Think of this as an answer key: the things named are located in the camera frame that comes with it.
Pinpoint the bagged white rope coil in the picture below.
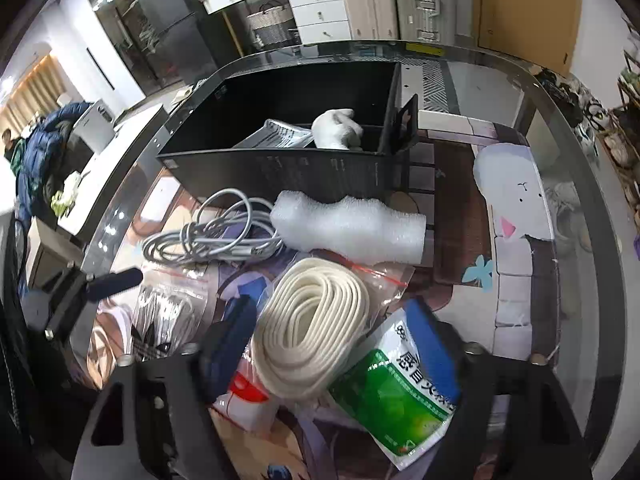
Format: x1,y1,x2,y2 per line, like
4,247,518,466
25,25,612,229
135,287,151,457
249,253,417,403

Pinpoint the blue down jacket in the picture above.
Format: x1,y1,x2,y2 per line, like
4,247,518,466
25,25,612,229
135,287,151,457
16,101,93,231

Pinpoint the white cable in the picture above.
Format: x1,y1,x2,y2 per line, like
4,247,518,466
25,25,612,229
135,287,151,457
141,187,286,267

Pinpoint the wooden door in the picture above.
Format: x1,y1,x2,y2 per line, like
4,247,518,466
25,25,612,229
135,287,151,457
477,0,582,76

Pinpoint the black cardboard box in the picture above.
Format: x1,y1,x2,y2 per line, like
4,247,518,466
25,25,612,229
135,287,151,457
157,61,418,203

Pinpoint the white electric kettle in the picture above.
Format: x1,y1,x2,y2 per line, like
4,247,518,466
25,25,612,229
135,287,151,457
73,100,116,154

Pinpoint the silver foil pouch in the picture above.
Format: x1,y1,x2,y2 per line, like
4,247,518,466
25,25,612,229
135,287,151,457
234,119,314,150

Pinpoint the woven basket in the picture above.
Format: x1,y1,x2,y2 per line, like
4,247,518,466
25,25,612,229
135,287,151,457
246,0,299,49

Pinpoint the red white packet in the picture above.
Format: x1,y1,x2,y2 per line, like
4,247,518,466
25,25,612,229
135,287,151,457
213,350,279,434

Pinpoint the white foam block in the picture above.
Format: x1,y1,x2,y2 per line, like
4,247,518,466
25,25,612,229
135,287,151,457
270,191,426,266

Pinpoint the white plush toy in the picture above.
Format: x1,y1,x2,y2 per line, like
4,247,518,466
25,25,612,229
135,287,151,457
311,108,363,151

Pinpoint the anime print desk mat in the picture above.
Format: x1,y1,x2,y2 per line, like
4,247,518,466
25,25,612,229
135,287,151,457
86,114,561,480

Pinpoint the green medicine pouch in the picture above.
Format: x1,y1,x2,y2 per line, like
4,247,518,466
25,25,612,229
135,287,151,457
329,309,454,470

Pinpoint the wooden shoe rack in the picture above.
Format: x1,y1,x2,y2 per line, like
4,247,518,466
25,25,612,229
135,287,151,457
599,14,639,230

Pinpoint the white low cabinet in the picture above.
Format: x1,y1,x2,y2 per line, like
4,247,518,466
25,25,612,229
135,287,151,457
27,104,168,283

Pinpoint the dark glass cabinet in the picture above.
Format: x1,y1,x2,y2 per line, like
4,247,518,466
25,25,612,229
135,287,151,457
89,0,180,96

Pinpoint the black refrigerator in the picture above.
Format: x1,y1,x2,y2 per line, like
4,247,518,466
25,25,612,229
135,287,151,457
138,0,240,84

